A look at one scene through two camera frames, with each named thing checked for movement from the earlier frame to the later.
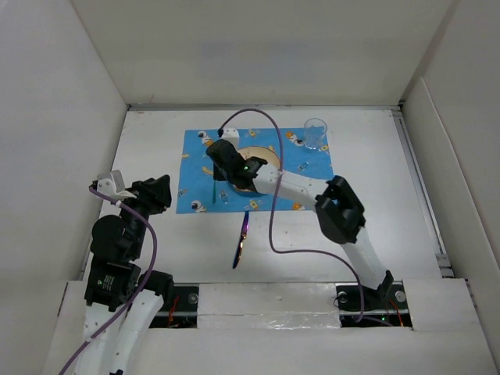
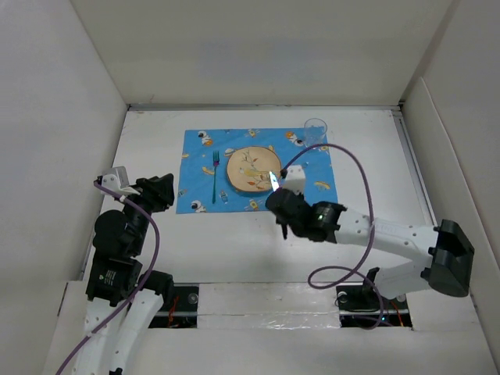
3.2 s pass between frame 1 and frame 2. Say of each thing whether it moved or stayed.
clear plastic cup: stayed
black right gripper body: moved
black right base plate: stayed
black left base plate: stayed
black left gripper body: stayed
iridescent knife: moved
